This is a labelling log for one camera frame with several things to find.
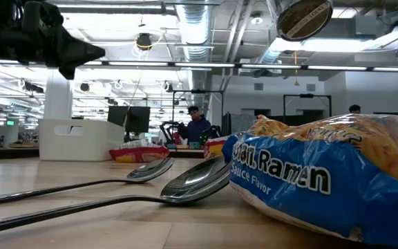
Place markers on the blue ramen packet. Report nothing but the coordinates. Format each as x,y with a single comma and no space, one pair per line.
306,193

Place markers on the green exit sign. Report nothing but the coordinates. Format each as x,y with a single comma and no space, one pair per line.
10,122

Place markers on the red ramen packet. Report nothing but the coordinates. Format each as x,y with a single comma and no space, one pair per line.
140,155
214,148

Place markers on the small black ceiling camera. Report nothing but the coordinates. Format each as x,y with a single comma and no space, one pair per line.
168,86
85,86

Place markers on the background black robot arm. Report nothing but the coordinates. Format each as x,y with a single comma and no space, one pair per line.
166,129

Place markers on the long ceiling light bar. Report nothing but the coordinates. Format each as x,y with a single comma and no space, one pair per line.
202,64

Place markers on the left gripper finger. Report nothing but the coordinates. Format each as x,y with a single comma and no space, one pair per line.
78,52
68,72

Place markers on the white plastic bin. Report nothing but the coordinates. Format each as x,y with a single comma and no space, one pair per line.
92,148

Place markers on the tan-lid spice jar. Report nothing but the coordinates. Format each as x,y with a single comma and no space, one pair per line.
304,19

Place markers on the black ceiling dome camera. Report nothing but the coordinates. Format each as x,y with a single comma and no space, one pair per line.
143,41

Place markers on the black computer monitor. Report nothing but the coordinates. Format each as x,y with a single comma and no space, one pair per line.
139,119
117,115

